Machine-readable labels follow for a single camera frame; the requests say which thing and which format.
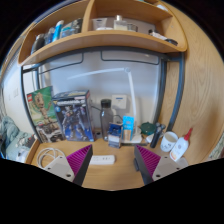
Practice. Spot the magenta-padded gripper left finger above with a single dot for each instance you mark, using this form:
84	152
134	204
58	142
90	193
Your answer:
63	166

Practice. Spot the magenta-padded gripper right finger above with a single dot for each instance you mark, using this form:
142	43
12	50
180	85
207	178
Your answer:
160	168

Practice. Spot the white lotion bottle red cap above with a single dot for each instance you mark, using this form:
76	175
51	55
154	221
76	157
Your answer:
179	148

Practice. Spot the white mug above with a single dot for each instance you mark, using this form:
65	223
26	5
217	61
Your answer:
168	141

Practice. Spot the white power strip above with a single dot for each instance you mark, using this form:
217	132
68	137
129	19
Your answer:
101	160

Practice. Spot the green round container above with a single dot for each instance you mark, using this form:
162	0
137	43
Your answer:
146	129

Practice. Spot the dark robot model kit box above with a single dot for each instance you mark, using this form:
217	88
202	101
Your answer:
73	116

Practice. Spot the light blue sunscreen box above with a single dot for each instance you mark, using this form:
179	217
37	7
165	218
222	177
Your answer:
128	128

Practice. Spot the dark blue open carton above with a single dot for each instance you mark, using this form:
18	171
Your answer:
115	136

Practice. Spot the teal bedding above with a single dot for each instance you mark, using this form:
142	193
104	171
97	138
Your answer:
11	136

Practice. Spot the green toy figure box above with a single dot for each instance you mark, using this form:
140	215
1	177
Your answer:
41	110

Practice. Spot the wooden shelf unit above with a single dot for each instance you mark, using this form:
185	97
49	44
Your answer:
100	40

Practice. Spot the dark grey metal desk frame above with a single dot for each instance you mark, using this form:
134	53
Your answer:
180	100

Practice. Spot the white wall socket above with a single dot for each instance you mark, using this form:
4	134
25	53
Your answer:
119	101

